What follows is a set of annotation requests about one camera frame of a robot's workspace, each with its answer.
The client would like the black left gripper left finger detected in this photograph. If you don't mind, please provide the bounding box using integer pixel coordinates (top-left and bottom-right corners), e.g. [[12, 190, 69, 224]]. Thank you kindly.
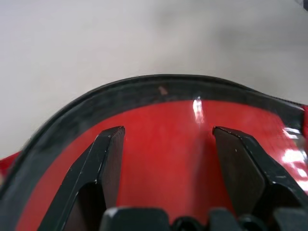
[[51, 125, 126, 231]]

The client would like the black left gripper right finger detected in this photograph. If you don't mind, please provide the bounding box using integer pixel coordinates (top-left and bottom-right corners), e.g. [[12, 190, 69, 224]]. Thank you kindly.
[[212, 126, 308, 215]]

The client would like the red tray with black rim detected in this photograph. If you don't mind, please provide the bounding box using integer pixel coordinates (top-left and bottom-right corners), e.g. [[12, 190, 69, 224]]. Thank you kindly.
[[0, 74, 308, 231]]

